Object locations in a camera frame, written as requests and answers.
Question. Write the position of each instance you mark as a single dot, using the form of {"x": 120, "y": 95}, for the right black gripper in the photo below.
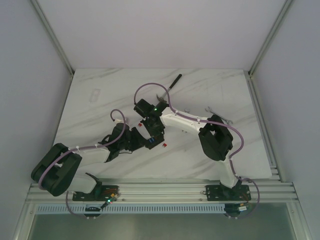
{"x": 158, "y": 131}

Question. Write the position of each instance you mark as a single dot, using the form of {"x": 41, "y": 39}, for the clear plastic fuse box cover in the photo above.
{"x": 94, "y": 95}

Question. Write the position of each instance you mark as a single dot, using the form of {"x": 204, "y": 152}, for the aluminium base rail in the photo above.
{"x": 191, "y": 190}

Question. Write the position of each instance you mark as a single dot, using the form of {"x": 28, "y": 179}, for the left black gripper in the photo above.
{"x": 136, "y": 139}

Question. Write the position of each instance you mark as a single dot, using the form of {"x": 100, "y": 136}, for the black fuse box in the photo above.
{"x": 154, "y": 141}

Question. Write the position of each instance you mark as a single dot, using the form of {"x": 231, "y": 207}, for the claw hammer black handle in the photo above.
{"x": 163, "y": 96}

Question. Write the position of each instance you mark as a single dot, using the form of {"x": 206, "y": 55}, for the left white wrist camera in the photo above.
{"x": 125, "y": 121}

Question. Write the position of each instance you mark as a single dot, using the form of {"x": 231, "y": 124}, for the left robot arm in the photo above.
{"x": 63, "y": 169}

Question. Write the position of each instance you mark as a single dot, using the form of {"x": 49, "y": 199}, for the white slotted cable duct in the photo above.
{"x": 130, "y": 208}

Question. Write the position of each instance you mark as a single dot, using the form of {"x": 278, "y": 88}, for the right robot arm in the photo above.
{"x": 215, "y": 139}

